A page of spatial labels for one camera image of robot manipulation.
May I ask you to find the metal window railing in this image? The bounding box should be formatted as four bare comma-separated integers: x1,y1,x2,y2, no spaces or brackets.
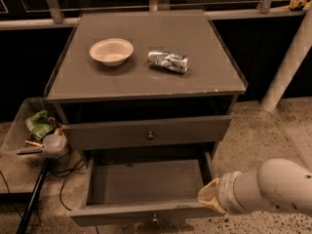
0,0,310,30

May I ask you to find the grey drawer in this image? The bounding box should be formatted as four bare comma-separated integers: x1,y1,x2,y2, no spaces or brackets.
62,115,231,150
70,153,217,226

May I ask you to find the white paper bowl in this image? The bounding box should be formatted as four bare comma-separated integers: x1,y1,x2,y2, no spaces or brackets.
89,38,134,66

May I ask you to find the crumpled silver foil bag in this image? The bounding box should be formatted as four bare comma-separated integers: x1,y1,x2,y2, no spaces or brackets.
147,50,188,74

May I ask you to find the clear plastic cup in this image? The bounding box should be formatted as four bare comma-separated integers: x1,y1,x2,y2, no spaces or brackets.
43,135,62,148

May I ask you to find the white round pillar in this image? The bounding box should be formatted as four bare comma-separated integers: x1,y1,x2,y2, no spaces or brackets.
261,8,312,112

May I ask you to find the yellow object on ledge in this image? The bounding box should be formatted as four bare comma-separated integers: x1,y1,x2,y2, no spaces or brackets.
289,0,311,11

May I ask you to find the green snack bag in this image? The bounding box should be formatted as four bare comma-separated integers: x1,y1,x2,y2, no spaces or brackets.
24,110,54,140

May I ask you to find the black floor cable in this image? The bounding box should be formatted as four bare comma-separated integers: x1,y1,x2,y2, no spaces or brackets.
0,148,100,234

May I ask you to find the clear plastic storage bin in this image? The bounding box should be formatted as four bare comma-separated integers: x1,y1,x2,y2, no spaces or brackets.
1,97,70,164

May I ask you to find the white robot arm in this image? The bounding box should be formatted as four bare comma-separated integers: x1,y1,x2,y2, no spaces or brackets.
197,159,312,216

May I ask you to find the grey wooden drawer cabinet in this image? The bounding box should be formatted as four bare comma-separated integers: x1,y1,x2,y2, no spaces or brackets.
44,10,249,161

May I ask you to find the black metal pole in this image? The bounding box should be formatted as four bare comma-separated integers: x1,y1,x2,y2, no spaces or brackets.
16,159,51,234

